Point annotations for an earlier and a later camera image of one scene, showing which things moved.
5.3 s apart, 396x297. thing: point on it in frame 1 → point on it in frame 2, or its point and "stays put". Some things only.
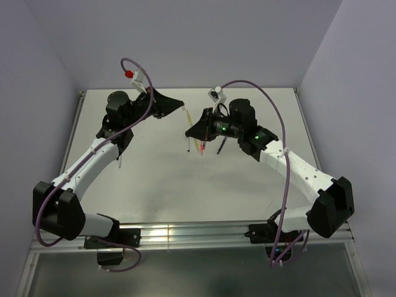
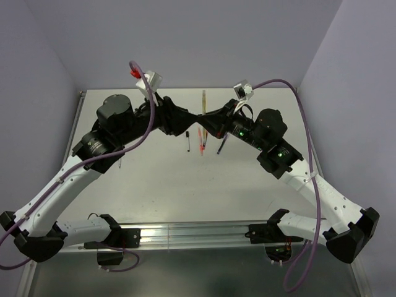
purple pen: x=221 y=145 stays put
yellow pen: x=192 y=124 → x=203 y=102
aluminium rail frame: x=224 y=236 stays put
